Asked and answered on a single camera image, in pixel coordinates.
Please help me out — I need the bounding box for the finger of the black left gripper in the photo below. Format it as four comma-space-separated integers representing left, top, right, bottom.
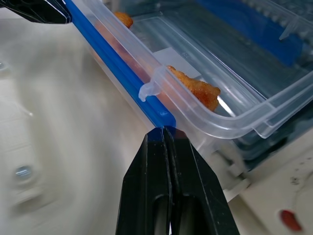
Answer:
0, 0, 73, 25

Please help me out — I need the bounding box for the clear blue-sealed food container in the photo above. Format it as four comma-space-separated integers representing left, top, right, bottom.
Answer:
64, 0, 313, 194

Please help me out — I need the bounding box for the orange fried food piece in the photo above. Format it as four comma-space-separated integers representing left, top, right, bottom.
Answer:
113, 11, 134, 29
166, 65, 221, 112

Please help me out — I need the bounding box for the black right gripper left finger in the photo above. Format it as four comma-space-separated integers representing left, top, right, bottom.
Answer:
115, 126, 172, 235

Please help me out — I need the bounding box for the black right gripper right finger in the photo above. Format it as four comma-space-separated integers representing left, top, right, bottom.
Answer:
163, 126, 241, 235

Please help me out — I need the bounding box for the silver screw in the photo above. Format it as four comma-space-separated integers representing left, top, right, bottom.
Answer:
14, 165, 33, 180

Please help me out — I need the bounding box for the red oven indicator light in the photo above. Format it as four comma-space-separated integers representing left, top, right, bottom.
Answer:
279, 209, 303, 232

